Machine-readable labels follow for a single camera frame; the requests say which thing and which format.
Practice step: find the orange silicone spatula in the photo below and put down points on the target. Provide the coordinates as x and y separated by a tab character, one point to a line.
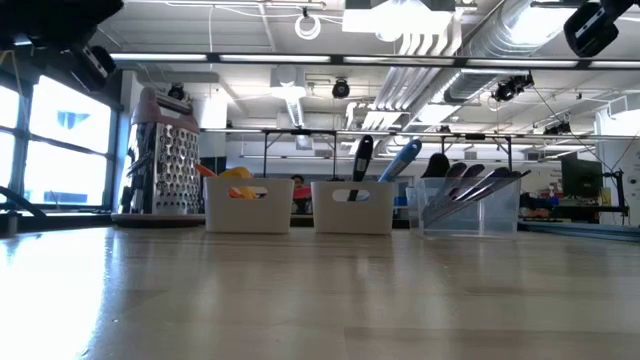
204	171

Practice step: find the wide yellow silicone spatula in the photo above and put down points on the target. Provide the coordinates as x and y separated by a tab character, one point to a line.
235	173

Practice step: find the slim yellow silicone spatula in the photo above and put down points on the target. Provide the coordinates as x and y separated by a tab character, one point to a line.
247	192

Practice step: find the blue silicone spoon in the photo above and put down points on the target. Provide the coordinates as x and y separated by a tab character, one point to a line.
402	160

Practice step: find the black slotted spoon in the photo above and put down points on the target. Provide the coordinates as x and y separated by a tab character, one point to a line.
362	157

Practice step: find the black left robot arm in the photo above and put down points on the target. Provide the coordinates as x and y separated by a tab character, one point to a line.
45	17

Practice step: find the black computer monitor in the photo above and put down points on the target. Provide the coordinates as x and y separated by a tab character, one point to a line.
581	177

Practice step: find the clear plastic bin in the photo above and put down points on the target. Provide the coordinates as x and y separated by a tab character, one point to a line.
500	215

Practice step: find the white plastic bin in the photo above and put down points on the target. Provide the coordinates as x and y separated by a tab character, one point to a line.
250	215
352	217

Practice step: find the black overhead light bar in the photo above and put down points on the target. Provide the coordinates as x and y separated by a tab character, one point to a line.
350	60

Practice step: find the black ceiling camera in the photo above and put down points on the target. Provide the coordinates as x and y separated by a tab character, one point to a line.
512	86
176	92
341	89

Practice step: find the black aluminium table frame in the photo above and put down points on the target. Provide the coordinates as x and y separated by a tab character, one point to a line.
575	231

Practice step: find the black background table frame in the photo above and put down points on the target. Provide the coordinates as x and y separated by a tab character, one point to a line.
334	150

